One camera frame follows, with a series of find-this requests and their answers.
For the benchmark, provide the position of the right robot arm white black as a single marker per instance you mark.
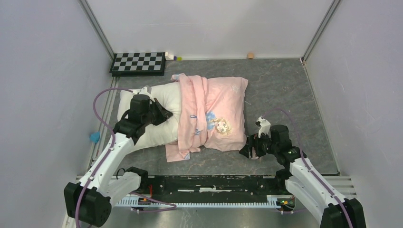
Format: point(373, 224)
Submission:
point(299, 177)

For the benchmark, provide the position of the small blue object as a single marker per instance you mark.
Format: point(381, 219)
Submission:
point(94, 137)

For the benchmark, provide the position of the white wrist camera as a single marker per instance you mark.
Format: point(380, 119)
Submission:
point(146, 90)
point(263, 125)

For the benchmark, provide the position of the white pillow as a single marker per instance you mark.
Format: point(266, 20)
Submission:
point(142, 136)

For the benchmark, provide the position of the white toothed cable duct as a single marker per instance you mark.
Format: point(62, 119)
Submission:
point(269, 202)

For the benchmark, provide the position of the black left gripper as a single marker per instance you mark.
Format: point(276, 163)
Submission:
point(163, 113)

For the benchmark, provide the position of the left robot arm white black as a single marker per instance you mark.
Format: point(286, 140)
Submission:
point(92, 198)

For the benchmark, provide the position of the blue and pink printed pillowcase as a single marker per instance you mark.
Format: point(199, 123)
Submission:
point(212, 115)

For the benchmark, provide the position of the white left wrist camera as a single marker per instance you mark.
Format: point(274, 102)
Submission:
point(146, 90)

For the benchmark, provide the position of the black white checkerboard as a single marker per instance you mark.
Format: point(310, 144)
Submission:
point(138, 64)

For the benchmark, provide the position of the small white block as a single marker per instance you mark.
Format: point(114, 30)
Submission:
point(169, 56)

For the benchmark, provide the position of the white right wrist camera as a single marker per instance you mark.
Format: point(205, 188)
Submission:
point(263, 125)

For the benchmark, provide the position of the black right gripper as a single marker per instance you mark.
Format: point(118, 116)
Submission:
point(254, 141)

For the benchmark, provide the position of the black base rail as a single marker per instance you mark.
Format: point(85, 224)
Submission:
point(211, 188)

